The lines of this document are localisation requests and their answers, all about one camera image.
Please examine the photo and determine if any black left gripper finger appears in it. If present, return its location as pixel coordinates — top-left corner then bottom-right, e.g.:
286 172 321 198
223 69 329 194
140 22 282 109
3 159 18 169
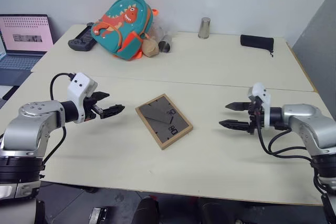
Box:
91 91 111 102
99 104 126 120

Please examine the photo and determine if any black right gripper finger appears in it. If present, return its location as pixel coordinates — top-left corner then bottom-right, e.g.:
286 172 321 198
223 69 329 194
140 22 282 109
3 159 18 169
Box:
225 101 250 112
218 119 251 132

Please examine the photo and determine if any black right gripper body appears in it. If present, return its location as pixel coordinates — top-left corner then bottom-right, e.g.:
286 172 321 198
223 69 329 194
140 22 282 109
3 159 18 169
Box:
247 99 264 134

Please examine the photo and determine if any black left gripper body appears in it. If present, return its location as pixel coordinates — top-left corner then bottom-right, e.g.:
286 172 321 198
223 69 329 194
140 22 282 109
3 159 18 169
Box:
83 95 102 122

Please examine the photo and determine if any open laptop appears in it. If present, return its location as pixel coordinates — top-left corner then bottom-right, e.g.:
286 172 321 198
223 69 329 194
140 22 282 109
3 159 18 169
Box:
0 14 55 71

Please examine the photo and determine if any wooden framed grey clock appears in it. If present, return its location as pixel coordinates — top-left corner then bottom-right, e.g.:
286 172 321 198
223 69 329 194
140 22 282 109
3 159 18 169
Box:
134 93 194 151

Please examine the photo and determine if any black handheld controller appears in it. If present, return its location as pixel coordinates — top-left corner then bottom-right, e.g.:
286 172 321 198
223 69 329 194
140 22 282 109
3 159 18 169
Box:
67 22 99 52

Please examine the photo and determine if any black fabric pouch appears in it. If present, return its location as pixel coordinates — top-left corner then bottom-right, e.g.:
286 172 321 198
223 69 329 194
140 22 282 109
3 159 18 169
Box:
239 34 275 58

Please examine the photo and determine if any teal dinosaur backpack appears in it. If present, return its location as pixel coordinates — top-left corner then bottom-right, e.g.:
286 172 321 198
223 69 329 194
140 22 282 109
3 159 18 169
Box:
90 0 161 62

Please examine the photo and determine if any clear glass jar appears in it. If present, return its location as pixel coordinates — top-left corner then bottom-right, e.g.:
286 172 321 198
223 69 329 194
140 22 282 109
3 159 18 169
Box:
157 34 173 53

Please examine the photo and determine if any tall steel cup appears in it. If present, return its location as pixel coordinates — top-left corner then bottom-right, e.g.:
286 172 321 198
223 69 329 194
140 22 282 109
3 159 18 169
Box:
197 16 212 39

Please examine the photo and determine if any clear plastic cup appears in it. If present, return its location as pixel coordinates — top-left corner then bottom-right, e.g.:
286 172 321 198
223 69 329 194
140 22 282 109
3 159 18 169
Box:
151 22 172 41

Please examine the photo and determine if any grey partition panel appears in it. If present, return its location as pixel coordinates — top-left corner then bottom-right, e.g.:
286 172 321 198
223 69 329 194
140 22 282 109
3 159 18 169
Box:
291 0 336 121

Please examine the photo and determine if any small metal block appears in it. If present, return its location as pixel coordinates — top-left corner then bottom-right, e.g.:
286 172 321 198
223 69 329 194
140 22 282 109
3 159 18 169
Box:
89 206 109 224

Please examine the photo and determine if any dark rounded shape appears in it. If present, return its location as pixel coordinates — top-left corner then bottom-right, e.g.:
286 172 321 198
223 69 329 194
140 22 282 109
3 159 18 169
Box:
136 197 161 224

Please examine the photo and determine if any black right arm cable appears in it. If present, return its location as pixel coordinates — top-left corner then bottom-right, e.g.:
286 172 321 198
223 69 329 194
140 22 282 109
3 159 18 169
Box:
256 125 326 196

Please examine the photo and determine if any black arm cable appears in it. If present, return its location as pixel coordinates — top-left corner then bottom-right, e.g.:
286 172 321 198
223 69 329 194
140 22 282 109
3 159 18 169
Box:
39 72 77 180
256 125 326 196

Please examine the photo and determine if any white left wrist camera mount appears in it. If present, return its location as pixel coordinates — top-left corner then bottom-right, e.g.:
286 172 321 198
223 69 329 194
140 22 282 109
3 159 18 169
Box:
67 72 99 124

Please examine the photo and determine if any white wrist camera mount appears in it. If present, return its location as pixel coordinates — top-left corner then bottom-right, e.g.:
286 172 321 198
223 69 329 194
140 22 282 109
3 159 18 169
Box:
67 72 99 124
247 82 272 128

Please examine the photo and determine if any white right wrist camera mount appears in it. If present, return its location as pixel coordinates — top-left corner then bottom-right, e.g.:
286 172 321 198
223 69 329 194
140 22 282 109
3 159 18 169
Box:
247 82 272 128

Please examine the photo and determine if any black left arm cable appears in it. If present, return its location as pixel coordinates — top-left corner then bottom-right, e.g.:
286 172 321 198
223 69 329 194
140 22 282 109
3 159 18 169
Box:
39 72 77 180

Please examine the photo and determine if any beige drawstring pouch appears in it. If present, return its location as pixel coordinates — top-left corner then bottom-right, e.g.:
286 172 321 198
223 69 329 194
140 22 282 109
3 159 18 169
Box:
142 33 160 58

